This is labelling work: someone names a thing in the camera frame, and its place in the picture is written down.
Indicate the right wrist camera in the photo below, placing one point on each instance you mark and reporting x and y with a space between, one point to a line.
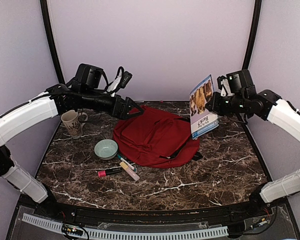
223 86

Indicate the left black frame post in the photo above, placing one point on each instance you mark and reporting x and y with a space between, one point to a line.
51 41

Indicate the cream patterned mug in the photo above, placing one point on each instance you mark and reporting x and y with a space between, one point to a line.
71 121

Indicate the pale yellow highlighter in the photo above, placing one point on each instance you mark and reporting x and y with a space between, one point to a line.
129 171

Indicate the dog cover book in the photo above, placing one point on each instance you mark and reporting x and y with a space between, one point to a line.
202 120

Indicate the white slotted cable duct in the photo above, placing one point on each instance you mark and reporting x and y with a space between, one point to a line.
109 231

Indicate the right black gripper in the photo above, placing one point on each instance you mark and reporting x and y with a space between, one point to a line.
213 105

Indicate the right black frame post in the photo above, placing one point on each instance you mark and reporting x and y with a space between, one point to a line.
252 34

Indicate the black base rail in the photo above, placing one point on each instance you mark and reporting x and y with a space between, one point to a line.
82 212

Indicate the black frame post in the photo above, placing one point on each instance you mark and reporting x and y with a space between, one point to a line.
252 34
51 41

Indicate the teal capped white marker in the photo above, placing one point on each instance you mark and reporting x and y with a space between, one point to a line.
127 163

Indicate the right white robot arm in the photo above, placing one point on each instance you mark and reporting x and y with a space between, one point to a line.
271 107

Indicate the pink black highlighter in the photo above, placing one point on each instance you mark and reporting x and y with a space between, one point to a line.
108 172

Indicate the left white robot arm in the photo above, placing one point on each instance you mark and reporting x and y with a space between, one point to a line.
54 101

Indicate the celadon bowl near left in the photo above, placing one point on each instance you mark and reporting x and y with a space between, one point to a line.
106 149

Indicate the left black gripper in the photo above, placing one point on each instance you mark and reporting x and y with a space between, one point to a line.
121 113

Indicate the red student backpack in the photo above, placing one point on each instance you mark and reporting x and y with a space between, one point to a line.
157 139

